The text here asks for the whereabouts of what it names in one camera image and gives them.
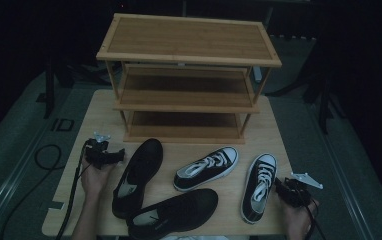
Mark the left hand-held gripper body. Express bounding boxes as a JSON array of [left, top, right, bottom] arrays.
[[83, 131, 114, 170]]

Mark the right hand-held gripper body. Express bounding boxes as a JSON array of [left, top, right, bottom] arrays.
[[282, 171, 324, 208]]

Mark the black knit shoe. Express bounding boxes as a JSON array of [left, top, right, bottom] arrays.
[[111, 138, 164, 220], [126, 188, 219, 240]]

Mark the black white canvas sneaker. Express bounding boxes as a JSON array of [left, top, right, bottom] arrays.
[[240, 153, 278, 225], [173, 145, 239, 193]]

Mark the wooden shoe rack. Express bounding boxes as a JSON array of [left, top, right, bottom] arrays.
[[95, 12, 283, 145]]

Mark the person's right hand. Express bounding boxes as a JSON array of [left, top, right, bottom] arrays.
[[280, 198, 320, 240]]

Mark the person's left hand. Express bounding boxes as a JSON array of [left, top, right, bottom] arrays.
[[80, 159, 117, 201]]

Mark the black tape piece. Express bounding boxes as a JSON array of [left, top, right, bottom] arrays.
[[48, 200, 65, 211]]

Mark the black metal stand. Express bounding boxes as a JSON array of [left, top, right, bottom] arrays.
[[43, 56, 77, 119], [265, 43, 347, 134]]

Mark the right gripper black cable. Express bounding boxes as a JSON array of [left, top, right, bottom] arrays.
[[303, 199, 327, 240]]

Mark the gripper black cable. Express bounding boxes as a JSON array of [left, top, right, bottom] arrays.
[[55, 141, 92, 240], [303, 199, 327, 240]]

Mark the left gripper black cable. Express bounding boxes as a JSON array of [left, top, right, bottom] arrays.
[[55, 141, 92, 240]]

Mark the black floor cable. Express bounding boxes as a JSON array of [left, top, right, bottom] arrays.
[[0, 143, 63, 240]]

